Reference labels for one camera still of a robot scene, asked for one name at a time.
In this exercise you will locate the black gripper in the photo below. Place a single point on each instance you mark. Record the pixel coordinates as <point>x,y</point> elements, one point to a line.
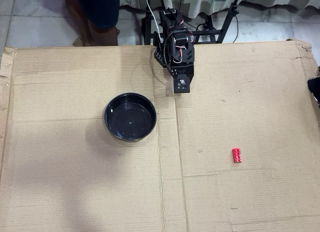
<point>176,72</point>

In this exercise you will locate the red lego block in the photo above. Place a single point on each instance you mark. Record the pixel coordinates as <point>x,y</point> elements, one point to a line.
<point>237,155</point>

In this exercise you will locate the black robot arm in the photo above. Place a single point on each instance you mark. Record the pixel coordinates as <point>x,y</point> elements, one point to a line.
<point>165,20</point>

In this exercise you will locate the black round plastic bin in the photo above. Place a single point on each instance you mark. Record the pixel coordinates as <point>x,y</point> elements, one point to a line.
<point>130,122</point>

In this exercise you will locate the black table clamp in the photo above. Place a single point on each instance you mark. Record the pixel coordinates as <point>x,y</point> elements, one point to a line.
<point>160,59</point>

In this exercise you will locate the black metal stand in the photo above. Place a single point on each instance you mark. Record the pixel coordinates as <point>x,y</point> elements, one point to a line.
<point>147,24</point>

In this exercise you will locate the person bare leg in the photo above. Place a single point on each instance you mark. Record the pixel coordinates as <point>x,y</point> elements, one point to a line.
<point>102,37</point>

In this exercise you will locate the dark blue shorts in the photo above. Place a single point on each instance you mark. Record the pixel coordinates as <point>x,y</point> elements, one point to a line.
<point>100,7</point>

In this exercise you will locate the small cardboard scrap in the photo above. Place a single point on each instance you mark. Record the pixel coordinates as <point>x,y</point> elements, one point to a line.
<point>76,42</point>

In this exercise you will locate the dark unidentified object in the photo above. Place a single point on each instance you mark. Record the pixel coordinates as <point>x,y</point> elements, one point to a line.
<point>314,88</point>

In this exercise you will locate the large brown cardboard sheet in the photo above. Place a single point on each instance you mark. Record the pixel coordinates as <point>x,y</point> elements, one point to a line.
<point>75,192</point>

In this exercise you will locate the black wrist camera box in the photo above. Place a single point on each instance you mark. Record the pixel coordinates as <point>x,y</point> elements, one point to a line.
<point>182,85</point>

